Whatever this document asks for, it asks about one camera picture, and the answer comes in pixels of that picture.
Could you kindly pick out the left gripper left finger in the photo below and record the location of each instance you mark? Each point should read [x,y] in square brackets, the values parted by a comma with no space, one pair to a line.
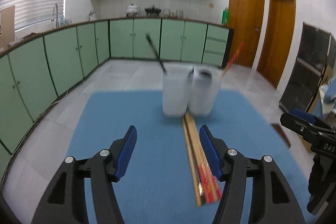
[64,198]

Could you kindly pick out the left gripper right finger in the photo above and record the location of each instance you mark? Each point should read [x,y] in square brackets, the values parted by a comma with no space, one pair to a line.
[255,190]

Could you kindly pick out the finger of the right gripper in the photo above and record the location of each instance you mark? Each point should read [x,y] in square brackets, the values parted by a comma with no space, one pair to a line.
[307,117]
[302,125]

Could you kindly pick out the red patterned chopstick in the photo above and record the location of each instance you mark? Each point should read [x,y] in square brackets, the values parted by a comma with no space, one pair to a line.
[210,173]

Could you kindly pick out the plain bamboo chopstick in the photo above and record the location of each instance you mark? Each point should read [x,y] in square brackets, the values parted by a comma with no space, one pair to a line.
[193,167]

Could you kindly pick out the green lower kitchen cabinets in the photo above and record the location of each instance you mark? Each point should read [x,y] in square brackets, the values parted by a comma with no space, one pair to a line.
[39,70]

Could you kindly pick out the brown wooden stool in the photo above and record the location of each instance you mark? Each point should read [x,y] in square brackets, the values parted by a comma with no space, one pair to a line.
[281,133]

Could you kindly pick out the blue table mat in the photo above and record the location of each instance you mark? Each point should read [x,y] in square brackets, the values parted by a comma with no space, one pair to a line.
[157,186]

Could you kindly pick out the right wooden door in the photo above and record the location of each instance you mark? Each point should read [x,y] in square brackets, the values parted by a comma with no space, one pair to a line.
[277,41]

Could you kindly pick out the wooden door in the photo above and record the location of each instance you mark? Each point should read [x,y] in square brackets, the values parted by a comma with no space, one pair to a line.
[245,18]
[277,41]

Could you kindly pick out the red chopstick in holder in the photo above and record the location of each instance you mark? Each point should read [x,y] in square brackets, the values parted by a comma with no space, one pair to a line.
[232,60]

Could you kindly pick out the black spoon right compartment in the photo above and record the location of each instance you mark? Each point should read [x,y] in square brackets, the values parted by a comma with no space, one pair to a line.
[205,73]

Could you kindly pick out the black spoon compartment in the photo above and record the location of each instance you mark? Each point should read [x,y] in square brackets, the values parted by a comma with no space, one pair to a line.
[191,73]
[205,73]

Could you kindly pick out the black spoon left compartment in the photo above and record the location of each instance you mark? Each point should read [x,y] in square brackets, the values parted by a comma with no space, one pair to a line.
[191,73]

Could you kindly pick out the white twin utensil holder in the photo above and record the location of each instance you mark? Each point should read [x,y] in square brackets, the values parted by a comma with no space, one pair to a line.
[196,96]

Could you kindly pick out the green bottle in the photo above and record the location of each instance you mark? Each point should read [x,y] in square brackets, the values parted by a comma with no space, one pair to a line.
[225,16]

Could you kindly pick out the left wooden door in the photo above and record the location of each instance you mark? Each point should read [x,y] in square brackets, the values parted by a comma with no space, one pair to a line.
[245,18]

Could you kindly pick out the black chopstick in holder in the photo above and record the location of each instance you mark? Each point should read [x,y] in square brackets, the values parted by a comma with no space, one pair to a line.
[149,40]

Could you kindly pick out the chrome sink faucet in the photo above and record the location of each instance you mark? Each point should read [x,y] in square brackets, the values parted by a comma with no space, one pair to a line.
[55,15]

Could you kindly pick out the black wok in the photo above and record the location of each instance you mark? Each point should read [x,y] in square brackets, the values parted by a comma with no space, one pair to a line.
[152,11]

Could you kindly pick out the cardboard board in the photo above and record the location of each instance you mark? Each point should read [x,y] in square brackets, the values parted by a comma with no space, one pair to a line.
[7,27]

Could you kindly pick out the white pot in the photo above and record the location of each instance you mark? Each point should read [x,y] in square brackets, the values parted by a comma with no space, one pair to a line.
[132,10]

